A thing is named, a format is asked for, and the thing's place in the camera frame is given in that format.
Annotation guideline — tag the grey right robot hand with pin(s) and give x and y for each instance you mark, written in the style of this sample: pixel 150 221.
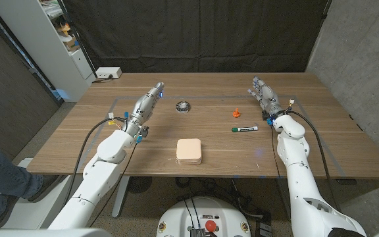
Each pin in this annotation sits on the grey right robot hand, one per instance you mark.
pixel 268 97

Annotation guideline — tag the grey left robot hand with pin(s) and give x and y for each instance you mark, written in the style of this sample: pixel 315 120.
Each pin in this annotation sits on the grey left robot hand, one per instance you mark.
pixel 145 107

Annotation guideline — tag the peach square jewelry box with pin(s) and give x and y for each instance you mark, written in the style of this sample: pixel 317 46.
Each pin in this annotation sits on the peach square jewelry box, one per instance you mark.
pixel 189 149

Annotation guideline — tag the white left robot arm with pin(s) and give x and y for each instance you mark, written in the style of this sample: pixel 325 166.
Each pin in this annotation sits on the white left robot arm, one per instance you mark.
pixel 107 151

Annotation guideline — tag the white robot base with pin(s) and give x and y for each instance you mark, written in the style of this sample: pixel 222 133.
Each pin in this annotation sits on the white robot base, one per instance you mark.
pixel 176 217

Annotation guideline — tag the small orange cone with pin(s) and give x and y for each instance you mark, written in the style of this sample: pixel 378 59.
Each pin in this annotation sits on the small orange cone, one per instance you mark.
pixel 236 114

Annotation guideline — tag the green whiteboard marker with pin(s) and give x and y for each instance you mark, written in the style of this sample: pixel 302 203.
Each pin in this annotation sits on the green whiteboard marker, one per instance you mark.
pixel 245 129

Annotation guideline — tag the cardboard box on shelf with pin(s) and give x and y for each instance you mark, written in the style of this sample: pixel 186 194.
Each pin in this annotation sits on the cardboard box on shelf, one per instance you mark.
pixel 70 43

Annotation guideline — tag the black table control box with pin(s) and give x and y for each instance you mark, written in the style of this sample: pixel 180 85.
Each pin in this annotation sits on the black table control box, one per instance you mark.
pixel 345 181

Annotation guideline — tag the white power strip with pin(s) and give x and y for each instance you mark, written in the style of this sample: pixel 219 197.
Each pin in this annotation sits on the white power strip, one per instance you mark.
pixel 109 72

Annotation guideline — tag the black round grille object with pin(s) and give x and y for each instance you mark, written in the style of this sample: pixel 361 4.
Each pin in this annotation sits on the black round grille object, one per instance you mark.
pixel 139 185

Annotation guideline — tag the black backdrop curtain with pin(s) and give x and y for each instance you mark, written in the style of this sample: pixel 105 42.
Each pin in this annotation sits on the black backdrop curtain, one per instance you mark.
pixel 196 33

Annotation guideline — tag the white table leg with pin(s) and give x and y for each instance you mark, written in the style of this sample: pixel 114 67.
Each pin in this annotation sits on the white table leg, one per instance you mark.
pixel 120 197

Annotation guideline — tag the yellow toy on shelf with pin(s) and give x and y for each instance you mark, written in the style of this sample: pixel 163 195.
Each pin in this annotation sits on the yellow toy on shelf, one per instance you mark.
pixel 64 29

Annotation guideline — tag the white shelf cabinet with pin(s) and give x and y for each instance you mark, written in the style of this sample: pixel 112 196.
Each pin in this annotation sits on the white shelf cabinet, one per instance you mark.
pixel 38 42

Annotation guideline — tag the dark shoe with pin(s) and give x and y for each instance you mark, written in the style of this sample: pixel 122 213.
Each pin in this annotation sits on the dark shoe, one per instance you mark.
pixel 2 214
pixel 43 189

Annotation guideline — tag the black power adapter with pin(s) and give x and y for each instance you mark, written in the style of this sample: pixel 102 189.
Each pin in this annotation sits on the black power adapter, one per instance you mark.
pixel 263 228

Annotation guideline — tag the red emergency stop button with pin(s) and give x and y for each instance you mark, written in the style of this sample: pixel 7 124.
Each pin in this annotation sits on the red emergency stop button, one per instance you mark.
pixel 211 226

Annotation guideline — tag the white floor platform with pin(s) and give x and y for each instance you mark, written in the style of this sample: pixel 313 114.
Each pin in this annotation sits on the white floor platform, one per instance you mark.
pixel 35 214

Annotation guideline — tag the white robot chest shell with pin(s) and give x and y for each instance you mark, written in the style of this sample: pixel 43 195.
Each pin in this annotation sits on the white robot chest shell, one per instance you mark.
pixel 44 233

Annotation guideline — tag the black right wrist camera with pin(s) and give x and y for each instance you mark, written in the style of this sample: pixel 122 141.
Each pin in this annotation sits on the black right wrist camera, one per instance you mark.
pixel 266 115

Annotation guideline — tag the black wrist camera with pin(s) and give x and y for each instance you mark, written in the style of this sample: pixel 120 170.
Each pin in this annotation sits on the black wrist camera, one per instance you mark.
pixel 266 115
pixel 144 131

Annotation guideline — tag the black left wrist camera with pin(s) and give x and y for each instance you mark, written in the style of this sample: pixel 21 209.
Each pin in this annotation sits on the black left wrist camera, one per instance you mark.
pixel 144 131

